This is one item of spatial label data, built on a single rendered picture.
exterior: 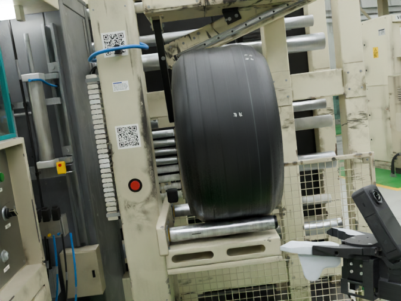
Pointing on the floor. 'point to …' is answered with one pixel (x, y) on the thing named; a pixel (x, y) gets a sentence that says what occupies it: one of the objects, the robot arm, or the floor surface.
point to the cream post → (147, 154)
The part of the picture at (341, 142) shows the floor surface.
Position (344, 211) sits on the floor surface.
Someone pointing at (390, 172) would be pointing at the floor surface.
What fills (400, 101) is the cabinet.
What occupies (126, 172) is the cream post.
